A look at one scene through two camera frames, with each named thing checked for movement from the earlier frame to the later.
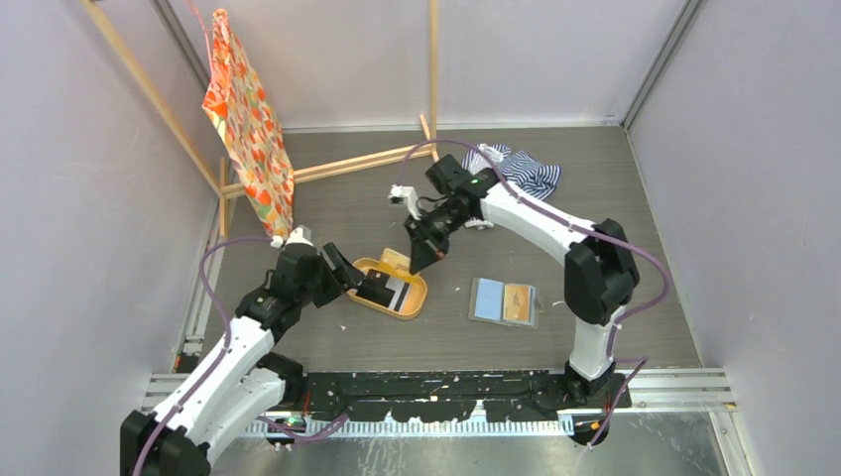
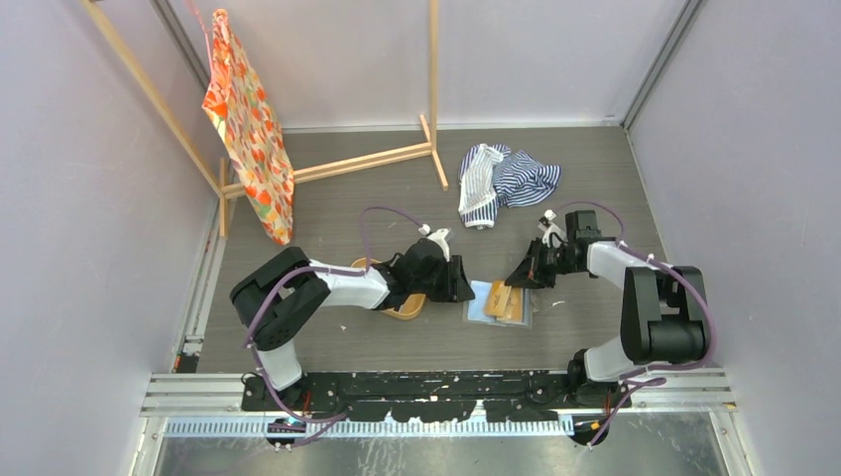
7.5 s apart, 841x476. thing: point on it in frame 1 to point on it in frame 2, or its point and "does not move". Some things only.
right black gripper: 424,253 to 529,276
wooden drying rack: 218,178 does not move
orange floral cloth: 239,104 does not move
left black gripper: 348,274 to 455,288
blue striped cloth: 530,180 does not move
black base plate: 451,395 does not move
